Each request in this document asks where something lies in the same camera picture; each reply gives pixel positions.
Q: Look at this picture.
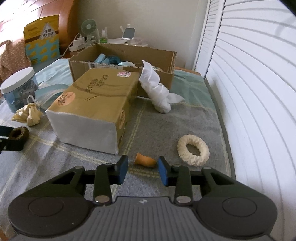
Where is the orange wooden headboard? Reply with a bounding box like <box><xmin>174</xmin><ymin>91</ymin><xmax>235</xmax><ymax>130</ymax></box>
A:
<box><xmin>1</xmin><ymin>0</ymin><xmax>80</xmax><ymax>54</ymax></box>

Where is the brown dotted cloth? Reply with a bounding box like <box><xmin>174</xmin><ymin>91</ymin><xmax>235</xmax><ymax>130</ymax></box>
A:
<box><xmin>1</xmin><ymin>39</ymin><xmax>32</xmax><ymax>83</ymax></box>

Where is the yellow blue snack bag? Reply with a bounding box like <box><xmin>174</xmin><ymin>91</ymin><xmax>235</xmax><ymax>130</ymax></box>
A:
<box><xmin>23</xmin><ymin>15</ymin><xmax>60</xmax><ymax>65</ymax></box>

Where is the white cloth bundle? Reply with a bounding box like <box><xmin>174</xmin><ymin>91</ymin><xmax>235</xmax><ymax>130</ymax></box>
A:
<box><xmin>139</xmin><ymin>60</ymin><xmax>185</xmax><ymax>113</ymax></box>

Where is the small green desk fan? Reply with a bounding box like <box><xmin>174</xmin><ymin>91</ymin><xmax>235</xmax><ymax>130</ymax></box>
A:
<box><xmin>81</xmin><ymin>19</ymin><xmax>98</xmax><ymax>45</ymax></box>

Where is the brown fuzzy scrunchie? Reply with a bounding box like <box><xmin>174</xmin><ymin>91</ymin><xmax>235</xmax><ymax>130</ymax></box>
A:
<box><xmin>9</xmin><ymin>126</ymin><xmax>29</xmax><ymax>142</ymax></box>

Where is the packaged blue face mask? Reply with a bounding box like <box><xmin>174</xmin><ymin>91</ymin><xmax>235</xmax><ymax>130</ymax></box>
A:
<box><xmin>27</xmin><ymin>84</ymin><xmax>69</xmax><ymax>112</ymax></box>

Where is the small orange soft toy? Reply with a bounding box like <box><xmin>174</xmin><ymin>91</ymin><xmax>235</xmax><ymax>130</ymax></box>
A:
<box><xmin>134</xmin><ymin>153</ymin><xmax>157</xmax><ymax>168</ymax></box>

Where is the white power strip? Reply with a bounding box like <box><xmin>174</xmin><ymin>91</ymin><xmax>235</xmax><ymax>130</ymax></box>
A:
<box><xmin>69</xmin><ymin>34</ymin><xmax>85</xmax><ymax>52</ymax></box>

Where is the wooden nightstand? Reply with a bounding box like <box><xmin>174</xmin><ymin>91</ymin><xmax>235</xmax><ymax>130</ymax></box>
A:
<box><xmin>62</xmin><ymin>49</ymin><xmax>80</xmax><ymax>58</ymax></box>

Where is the green small bottle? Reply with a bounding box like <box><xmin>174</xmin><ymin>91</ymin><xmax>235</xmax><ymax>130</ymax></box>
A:
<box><xmin>99</xmin><ymin>27</ymin><xmax>108</xmax><ymax>43</ymax></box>

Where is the cream satin scrunchie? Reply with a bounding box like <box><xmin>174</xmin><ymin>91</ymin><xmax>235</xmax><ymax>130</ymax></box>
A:
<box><xmin>11</xmin><ymin>103</ymin><xmax>43</xmax><ymax>126</ymax></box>

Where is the gold tissue pack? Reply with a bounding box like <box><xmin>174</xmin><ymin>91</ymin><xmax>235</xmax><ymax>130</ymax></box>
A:
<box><xmin>46</xmin><ymin>68</ymin><xmax>139</xmax><ymax>155</ymax></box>

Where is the brown cardboard box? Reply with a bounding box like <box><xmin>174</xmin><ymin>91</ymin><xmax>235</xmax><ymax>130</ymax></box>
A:
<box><xmin>68</xmin><ymin>43</ymin><xmax>178</xmax><ymax>99</ymax></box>

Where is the white lid plastic jar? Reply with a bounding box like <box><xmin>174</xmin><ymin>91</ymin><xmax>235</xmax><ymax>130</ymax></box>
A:
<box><xmin>1</xmin><ymin>67</ymin><xmax>38</xmax><ymax>113</ymax></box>

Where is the blue grey bed blanket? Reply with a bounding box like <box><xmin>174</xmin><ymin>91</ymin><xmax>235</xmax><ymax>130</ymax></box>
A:
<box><xmin>1</xmin><ymin>70</ymin><xmax>231</xmax><ymax>214</ymax></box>

